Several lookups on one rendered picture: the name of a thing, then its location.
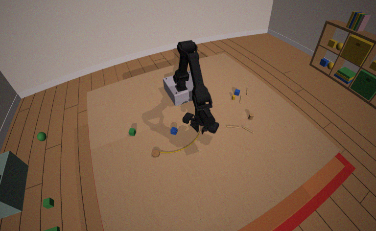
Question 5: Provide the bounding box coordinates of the round wooden button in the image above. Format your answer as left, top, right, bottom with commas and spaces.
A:
152, 150, 160, 157

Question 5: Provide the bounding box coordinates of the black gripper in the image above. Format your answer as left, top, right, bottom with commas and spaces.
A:
183, 113, 219, 134

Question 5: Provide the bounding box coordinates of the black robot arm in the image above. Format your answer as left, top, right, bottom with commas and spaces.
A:
173, 40, 216, 127

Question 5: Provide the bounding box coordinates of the small green block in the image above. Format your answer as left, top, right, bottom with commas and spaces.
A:
129, 128, 136, 136

